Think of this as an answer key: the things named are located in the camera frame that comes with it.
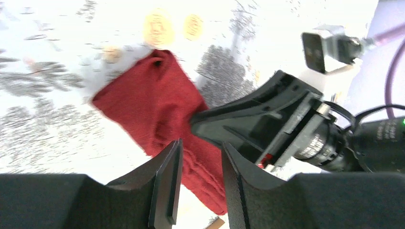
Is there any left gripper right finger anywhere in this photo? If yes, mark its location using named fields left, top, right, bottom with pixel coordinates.
left=222, top=143, right=405, bottom=229

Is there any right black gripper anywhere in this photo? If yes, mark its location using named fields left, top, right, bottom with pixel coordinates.
left=190, top=70, right=347, bottom=172

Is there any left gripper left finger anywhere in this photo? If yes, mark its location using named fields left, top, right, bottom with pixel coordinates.
left=0, top=140, right=183, bottom=229

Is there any dark red cloth napkin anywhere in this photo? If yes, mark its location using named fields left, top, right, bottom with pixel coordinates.
left=92, top=50, right=227, bottom=215

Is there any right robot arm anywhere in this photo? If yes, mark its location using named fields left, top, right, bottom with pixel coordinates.
left=191, top=71, right=405, bottom=173

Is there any light wooden block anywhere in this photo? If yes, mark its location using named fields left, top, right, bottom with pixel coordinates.
left=205, top=218, right=225, bottom=229

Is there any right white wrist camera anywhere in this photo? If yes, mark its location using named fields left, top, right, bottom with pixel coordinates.
left=301, top=25, right=368, bottom=74

